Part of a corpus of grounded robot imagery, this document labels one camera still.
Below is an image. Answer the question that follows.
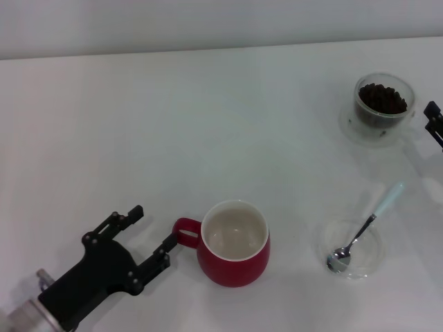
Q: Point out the clear glass cup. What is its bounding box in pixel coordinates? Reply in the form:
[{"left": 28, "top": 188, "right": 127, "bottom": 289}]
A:
[{"left": 352, "top": 72, "right": 422, "bottom": 138}]

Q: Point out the clear shallow glass dish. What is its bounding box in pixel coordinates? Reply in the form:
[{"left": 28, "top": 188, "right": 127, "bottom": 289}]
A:
[{"left": 314, "top": 216, "right": 387, "bottom": 282}]

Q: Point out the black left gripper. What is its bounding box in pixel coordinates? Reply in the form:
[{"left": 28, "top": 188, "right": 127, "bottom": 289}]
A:
[{"left": 37, "top": 205, "right": 177, "bottom": 331}]

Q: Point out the clear glass saucer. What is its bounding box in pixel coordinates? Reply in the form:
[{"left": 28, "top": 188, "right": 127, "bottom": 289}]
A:
[{"left": 338, "top": 102, "right": 416, "bottom": 149}]

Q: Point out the blue handled metal spoon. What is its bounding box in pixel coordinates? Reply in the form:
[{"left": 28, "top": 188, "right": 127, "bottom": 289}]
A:
[{"left": 326, "top": 181, "right": 406, "bottom": 274}]

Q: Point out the red ceramic mug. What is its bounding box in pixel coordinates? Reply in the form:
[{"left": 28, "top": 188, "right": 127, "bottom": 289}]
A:
[{"left": 172, "top": 199, "right": 271, "bottom": 288}]

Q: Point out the coffee bean pile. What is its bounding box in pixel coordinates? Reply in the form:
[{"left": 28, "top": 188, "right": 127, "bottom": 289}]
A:
[{"left": 358, "top": 84, "right": 408, "bottom": 114}]

